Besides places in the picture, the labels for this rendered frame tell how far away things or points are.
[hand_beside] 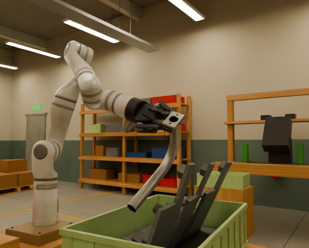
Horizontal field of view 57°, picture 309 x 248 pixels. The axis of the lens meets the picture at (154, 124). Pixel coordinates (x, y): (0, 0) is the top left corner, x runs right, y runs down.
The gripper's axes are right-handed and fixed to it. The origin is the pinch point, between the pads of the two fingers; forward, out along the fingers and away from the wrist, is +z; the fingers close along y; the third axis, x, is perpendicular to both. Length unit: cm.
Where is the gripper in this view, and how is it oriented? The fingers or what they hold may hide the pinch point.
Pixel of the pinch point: (171, 123)
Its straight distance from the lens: 81.7
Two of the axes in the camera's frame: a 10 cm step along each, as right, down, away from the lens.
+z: 8.3, 3.3, -4.6
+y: 5.5, -6.3, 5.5
